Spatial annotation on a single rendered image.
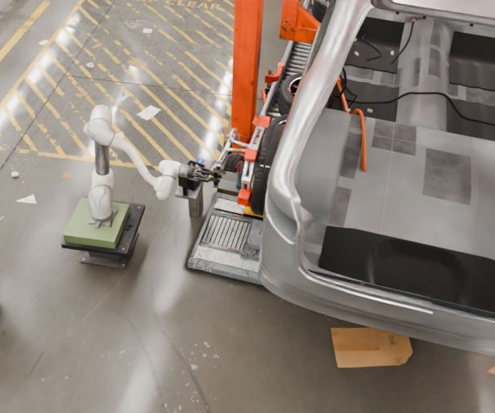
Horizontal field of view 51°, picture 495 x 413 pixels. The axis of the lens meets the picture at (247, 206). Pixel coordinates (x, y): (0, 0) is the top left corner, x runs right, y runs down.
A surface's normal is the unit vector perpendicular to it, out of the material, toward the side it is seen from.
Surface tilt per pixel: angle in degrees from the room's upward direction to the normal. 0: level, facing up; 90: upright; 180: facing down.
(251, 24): 90
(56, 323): 0
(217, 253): 0
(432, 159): 1
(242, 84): 90
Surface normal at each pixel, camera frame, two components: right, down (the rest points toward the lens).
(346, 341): 0.06, -0.67
